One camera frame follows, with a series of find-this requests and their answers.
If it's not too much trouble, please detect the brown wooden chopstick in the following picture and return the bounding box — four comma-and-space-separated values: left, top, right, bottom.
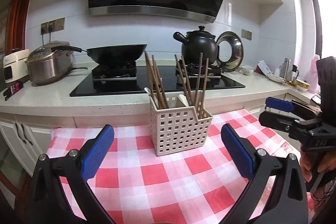
194, 52, 203, 110
145, 51, 161, 109
198, 91, 205, 119
198, 57, 210, 119
181, 56, 195, 106
175, 55, 193, 106
151, 56, 165, 109
152, 56, 169, 109

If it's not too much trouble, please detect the right hand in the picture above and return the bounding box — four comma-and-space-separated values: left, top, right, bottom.
299, 150, 336, 182

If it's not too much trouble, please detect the steel thermos bottle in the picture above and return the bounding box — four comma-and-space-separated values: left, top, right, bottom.
279, 58, 291, 79

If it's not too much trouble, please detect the pink bottle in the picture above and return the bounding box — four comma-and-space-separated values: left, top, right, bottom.
307, 54, 320, 93

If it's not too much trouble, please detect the white small bowl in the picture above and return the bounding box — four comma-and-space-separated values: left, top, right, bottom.
241, 66, 254, 76

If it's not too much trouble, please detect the red white checkered tablecloth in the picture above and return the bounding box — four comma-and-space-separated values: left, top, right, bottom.
45, 109, 316, 224

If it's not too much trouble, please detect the white spoon in basket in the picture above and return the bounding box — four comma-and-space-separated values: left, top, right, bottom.
144, 88, 189, 107

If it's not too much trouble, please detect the white perforated utensil basket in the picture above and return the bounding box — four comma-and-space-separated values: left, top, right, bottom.
149, 95, 213, 156

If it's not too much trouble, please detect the black clay pot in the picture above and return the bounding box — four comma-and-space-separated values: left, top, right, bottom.
173, 26, 218, 63

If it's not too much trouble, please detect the black pink glove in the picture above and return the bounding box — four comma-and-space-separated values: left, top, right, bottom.
3, 81, 24, 101

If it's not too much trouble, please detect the black gas stove top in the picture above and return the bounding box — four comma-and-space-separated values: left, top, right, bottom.
70, 60, 245, 97

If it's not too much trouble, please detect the silver rice cooker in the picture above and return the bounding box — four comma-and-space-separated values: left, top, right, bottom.
26, 41, 72, 85

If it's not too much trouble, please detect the white small appliance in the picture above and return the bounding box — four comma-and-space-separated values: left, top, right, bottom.
3, 49, 30, 85

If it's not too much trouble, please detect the black wok pan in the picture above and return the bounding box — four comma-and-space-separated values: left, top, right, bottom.
51, 44, 147, 66

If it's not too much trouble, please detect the wall switch right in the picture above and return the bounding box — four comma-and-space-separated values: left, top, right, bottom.
241, 29, 252, 41

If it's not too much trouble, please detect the wall power outlet left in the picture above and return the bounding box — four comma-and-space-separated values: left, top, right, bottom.
41, 18, 65, 35

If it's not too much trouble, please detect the red wooden door frame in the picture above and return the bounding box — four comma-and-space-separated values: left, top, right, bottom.
6, 0, 30, 54

